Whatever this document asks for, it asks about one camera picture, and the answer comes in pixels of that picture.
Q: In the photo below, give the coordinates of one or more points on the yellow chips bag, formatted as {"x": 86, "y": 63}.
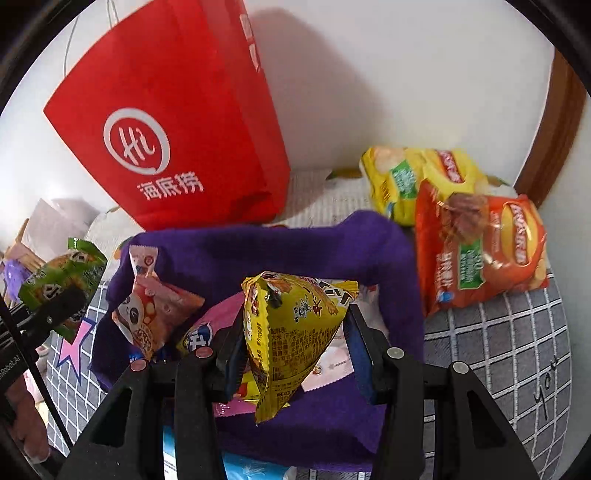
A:
{"x": 415, "y": 180}

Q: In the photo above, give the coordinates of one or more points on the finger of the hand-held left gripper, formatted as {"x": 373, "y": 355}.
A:
{"x": 64, "y": 303}

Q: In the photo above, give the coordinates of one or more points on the grey grid star blanket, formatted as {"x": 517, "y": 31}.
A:
{"x": 485, "y": 350}

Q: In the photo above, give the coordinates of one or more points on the purple towel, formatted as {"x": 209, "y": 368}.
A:
{"x": 277, "y": 249}

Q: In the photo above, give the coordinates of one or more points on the pink snack packet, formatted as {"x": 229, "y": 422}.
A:
{"x": 221, "y": 314}

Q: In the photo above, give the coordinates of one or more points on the pale pink cloth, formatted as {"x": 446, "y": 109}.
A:
{"x": 60, "y": 221}

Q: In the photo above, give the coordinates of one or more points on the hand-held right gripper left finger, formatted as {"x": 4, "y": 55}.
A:
{"x": 235, "y": 357}

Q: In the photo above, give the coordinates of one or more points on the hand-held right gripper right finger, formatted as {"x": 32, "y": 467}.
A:
{"x": 358, "y": 353}

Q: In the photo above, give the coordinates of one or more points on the orange panda print packet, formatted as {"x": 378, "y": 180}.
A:
{"x": 147, "y": 309}

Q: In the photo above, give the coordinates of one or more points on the green snack packet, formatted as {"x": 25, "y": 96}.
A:
{"x": 60, "y": 272}

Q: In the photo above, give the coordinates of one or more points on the person's left hand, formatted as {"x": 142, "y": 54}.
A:
{"x": 25, "y": 415}

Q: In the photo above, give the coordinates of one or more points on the light blue packet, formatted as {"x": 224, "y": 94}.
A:
{"x": 254, "y": 467}

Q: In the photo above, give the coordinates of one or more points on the orange chips bag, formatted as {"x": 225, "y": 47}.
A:
{"x": 485, "y": 258}

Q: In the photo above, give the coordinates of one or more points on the brown wooden door frame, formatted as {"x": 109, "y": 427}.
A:
{"x": 558, "y": 138}

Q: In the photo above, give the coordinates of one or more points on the red paper bag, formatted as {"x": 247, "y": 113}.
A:
{"x": 184, "y": 115}

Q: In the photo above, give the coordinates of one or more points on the blue yellow snack packet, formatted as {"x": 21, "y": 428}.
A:
{"x": 196, "y": 337}

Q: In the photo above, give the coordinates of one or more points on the yellow triangular snack packet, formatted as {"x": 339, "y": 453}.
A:
{"x": 286, "y": 332}

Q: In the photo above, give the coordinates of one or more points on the small pale pink packet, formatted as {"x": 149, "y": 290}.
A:
{"x": 330, "y": 369}

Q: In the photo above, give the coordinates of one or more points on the long white pink snack stick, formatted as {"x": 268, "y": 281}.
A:
{"x": 369, "y": 297}

